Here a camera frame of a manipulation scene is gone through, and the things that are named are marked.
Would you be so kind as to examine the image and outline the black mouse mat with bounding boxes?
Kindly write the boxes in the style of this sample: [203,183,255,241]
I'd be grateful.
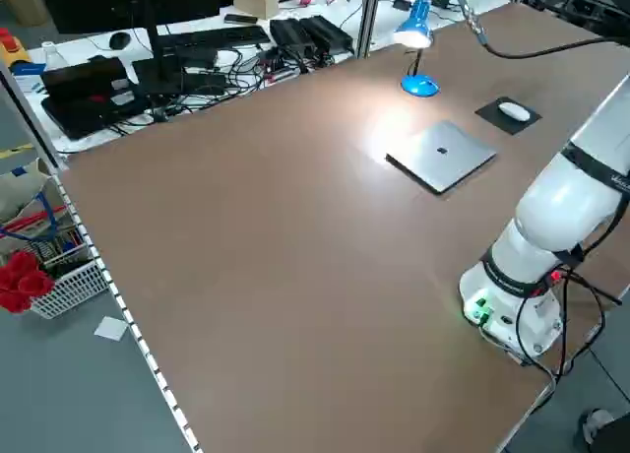
[474,96,543,137]

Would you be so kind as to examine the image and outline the open black laptop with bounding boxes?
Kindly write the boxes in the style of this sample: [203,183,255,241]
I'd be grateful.
[40,57,152,141]

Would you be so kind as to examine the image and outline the white paper sheet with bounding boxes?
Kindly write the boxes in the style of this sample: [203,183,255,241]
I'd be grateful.
[94,316,129,342]

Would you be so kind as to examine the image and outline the light wooden box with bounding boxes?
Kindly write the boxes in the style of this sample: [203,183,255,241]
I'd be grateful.
[231,0,281,21]

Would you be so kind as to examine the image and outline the black power supply box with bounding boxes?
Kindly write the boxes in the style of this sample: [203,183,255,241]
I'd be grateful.
[269,18,316,56]
[299,15,355,55]

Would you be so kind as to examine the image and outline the grey closed laptop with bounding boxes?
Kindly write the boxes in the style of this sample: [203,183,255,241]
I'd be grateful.
[385,119,498,196]

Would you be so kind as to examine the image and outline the white wire basket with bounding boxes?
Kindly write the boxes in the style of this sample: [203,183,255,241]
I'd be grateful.
[29,258,111,321]

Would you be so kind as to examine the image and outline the clear water bottle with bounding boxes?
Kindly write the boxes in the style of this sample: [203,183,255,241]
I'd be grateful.
[41,40,68,73]

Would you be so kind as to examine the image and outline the blue white box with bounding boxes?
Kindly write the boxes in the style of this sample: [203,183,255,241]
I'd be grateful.
[9,61,46,77]

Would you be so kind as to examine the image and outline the person's shoe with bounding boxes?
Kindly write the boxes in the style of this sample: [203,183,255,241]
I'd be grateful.
[582,407,617,445]

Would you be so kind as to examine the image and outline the black monitor stand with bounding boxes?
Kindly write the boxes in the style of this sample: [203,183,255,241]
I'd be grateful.
[131,0,228,98]

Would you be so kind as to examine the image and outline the blue desk lamp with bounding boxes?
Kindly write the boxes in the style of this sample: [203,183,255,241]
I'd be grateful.
[392,0,441,98]

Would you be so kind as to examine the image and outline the black keyboard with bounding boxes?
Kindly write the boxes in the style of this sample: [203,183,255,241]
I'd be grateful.
[156,25,273,51]

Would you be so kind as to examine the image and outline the white computer mouse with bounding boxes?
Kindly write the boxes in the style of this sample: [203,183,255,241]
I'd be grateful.
[497,101,533,122]

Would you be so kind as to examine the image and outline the red artificial flowers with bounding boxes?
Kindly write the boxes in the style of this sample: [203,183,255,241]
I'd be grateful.
[0,250,55,316]

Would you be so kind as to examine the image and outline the black arm base cable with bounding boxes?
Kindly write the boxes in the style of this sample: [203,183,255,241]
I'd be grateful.
[514,211,622,381]

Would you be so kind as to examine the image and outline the white bag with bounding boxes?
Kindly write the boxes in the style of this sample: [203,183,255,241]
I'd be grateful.
[0,158,68,237]

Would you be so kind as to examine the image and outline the aluminium frame post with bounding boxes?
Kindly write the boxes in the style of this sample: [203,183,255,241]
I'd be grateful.
[356,0,383,59]

